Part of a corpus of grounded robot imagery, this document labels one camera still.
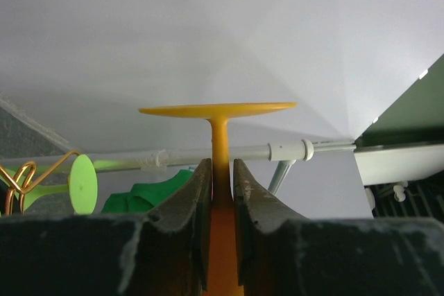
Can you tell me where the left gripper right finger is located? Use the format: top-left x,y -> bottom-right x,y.
233,159 -> 308,286

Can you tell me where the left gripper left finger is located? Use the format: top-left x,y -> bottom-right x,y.
148,159 -> 212,293

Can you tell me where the orange wine glass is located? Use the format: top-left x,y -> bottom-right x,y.
139,102 -> 296,295

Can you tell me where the green wine glass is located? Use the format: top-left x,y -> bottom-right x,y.
1,154 -> 118,216

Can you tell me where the gold wine glass rack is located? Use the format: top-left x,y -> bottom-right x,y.
1,150 -> 80,216

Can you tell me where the green cloth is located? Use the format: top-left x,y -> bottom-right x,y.
101,169 -> 193,214

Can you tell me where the silver clothes rail stand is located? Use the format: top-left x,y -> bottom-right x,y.
88,139 -> 357,194

